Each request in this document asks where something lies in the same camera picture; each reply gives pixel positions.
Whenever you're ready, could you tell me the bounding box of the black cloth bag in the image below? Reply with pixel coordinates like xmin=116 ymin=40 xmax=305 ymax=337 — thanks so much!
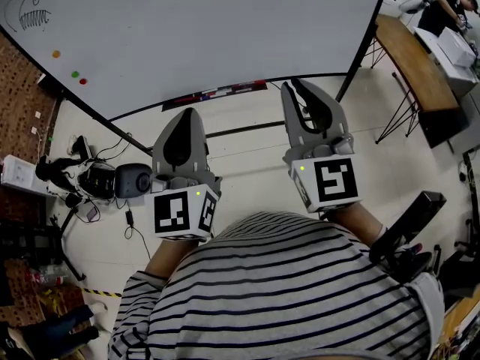
xmin=34 ymin=154 xmax=80 ymax=194

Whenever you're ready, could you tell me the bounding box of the wooden table with black legs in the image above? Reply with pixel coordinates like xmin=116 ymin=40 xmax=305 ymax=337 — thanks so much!
xmin=369 ymin=13 xmax=462 ymax=146

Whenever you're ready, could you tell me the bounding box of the black cable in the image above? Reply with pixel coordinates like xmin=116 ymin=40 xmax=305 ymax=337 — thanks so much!
xmin=123 ymin=199 xmax=152 ymax=263

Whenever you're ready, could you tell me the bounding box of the white rectangular box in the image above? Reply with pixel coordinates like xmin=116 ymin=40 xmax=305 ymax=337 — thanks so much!
xmin=437 ymin=26 xmax=478 ymax=68

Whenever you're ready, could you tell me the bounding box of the dark blue jacket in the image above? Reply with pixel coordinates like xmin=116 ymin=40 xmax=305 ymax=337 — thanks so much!
xmin=0 ymin=303 xmax=101 ymax=360

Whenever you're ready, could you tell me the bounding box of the black equipment case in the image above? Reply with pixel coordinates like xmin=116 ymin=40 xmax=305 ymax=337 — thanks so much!
xmin=76 ymin=161 xmax=117 ymax=202

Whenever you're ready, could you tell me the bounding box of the person's left forearm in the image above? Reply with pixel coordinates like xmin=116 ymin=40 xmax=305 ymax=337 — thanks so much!
xmin=144 ymin=236 xmax=203 ymax=279

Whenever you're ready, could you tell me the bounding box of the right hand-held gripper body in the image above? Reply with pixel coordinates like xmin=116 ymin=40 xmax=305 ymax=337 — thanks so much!
xmin=281 ymin=133 xmax=364 ymax=215

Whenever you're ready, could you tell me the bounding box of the grey rounded device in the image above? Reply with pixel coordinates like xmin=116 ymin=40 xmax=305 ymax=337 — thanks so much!
xmin=113 ymin=163 xmax=153 ymax=200

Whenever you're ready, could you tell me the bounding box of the black chair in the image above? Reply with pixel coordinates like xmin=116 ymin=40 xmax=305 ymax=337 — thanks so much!
xmin=368 ymin=190 xmax=448 ymax=285

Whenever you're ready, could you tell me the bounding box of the person's right forearm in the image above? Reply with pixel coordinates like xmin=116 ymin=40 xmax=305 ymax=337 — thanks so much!
xmin=325 ymin=200 xmax=384 ymax=248

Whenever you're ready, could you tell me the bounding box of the yellow black hazard tape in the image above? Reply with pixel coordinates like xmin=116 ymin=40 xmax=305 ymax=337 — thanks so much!
xmin=79 ymin=286 xmax=123 ymax=299

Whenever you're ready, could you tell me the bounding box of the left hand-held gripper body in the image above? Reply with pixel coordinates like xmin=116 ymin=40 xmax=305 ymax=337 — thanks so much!
xmin=143 ymin=161 xmax=223 ymax=244

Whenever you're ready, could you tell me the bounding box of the white and black charger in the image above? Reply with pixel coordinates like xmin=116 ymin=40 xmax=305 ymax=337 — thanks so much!
xmin=70 ymin=135 xmax=93 ymax=159

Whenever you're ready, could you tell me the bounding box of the blue whiteboard marker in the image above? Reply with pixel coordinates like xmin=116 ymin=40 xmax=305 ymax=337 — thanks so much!
xmin=198 ymin=90 xmax=233 ymax=101

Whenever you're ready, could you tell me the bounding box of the black box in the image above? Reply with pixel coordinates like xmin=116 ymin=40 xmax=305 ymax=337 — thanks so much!
xmin=417 ymin=108 xmax=470 ymax=150

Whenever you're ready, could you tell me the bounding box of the white table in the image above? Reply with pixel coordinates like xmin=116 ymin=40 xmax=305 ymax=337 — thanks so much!
xmin=413 ymin=26 xmax=480 ymax=98

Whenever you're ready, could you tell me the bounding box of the white whiteboard with black frame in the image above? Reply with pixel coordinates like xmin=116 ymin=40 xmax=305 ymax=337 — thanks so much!
xmin=0 ymin=0 xmax=393 ymax=157

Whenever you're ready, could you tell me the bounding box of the black tripod stand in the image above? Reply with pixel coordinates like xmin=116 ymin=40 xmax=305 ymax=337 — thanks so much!
xmin=48 ymin=200 xmax=88 ymax=281

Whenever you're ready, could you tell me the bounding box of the person's striped shirt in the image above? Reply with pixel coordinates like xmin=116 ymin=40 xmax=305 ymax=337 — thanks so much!
xmin=107 ymin=211 xmax=446 ymax=360

